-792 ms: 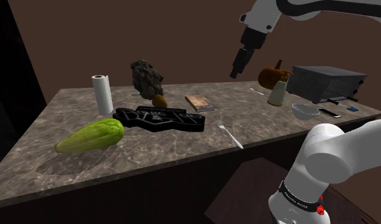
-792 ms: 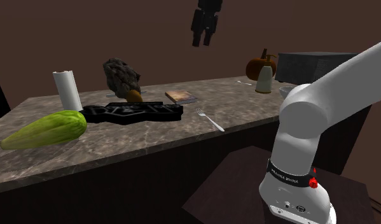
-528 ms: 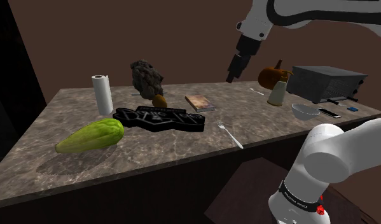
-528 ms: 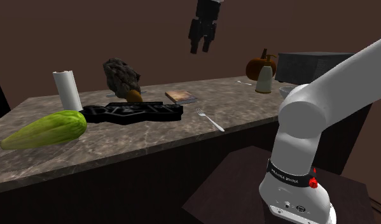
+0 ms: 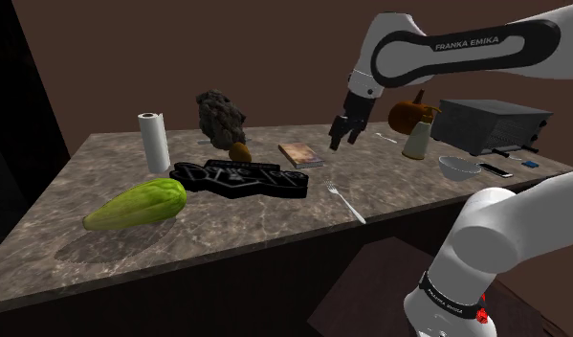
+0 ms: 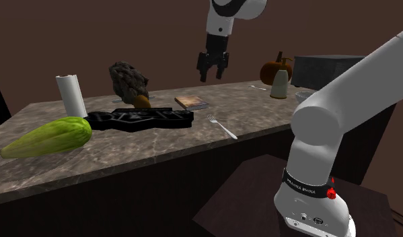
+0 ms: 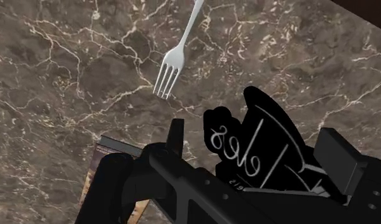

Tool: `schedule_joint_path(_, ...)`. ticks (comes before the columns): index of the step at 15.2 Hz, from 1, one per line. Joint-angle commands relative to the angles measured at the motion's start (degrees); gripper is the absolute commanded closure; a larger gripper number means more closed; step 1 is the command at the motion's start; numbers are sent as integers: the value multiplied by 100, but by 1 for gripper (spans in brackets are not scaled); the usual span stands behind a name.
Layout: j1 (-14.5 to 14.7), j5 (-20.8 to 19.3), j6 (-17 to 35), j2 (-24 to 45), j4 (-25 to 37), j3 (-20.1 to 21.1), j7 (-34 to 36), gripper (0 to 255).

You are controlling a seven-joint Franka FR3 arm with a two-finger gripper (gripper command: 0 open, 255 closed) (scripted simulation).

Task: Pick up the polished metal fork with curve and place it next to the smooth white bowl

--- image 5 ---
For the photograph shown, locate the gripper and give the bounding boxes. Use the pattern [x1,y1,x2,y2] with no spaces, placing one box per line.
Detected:
[328,90,378,152]

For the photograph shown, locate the brown book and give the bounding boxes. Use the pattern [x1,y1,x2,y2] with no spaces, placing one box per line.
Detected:
[277,142,326,170]

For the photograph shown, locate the orange pumpkin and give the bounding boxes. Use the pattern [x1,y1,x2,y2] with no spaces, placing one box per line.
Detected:
[387,88,430,137]

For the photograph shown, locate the silver fork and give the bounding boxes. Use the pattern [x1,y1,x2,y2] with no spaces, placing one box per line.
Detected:
[324,180,367,226]

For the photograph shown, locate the white soap dispenser bottle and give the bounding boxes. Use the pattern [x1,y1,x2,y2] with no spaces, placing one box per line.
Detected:
[402,105,443,161]

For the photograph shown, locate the small orange fruit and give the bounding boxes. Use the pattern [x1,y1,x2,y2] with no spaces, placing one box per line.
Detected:
[228,141,253,164]

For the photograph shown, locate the black lettered sign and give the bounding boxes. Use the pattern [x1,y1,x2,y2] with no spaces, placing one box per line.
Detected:
[168,159,311,200]

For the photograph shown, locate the white bowl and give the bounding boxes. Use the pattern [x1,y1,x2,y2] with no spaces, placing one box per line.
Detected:
[437,155,482,183]

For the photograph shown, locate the dark grey rock figure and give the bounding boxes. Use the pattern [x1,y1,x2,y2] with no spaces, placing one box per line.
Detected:
[195,88,248,150]

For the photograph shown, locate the grey toaster oven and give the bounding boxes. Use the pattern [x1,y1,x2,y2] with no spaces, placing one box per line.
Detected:
[430,98,555,158]

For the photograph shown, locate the black smartphone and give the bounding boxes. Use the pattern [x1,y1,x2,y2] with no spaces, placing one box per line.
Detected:
[476,161,515,179]

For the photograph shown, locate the white paper towel roll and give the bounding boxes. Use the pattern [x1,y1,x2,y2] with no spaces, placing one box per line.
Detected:
[137,111,172,174]

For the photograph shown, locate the green ridged squash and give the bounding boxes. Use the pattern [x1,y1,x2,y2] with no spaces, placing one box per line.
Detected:
[82,178,188,233]

